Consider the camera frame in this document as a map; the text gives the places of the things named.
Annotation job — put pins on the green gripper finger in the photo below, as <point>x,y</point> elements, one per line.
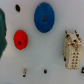
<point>3,29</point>

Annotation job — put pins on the red gear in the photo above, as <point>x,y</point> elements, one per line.
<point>20,39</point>

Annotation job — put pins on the blue gear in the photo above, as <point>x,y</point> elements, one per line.
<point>44,17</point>

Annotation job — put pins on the small metal screw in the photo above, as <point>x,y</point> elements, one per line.
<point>24,72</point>

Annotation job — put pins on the beige electrical connector block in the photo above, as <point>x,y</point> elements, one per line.
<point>72,51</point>

